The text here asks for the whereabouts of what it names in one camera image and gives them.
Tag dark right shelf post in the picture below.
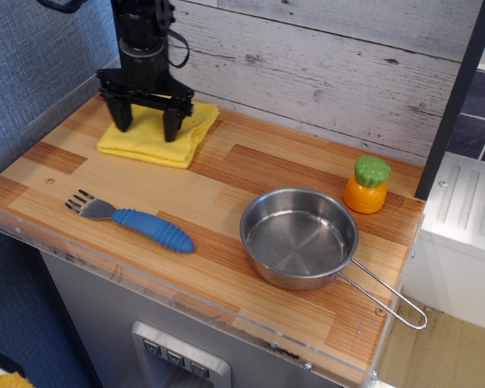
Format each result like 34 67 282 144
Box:
415 1 485 200

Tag yellow cloth napkin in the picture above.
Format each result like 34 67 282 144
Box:
97 102 219 169

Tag small steel saucepan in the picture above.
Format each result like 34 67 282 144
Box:
239 188 428 330

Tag blue handled metal fork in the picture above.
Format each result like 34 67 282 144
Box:
65 190 195 253

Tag white toy sink unit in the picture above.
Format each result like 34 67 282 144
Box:
403 153 485 328

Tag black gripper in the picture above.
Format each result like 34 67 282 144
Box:
97 38 194 142

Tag orange toy carrot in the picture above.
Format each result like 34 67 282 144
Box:
344 155 391 214

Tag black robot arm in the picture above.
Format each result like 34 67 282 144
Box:
97 1 194 142

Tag silver dispenser button panel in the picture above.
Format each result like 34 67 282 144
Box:
132 321 232 387

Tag clear acrylic table edge guard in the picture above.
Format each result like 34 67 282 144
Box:
0 210 379 387

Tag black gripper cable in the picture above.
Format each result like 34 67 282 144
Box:
38 0 191 69

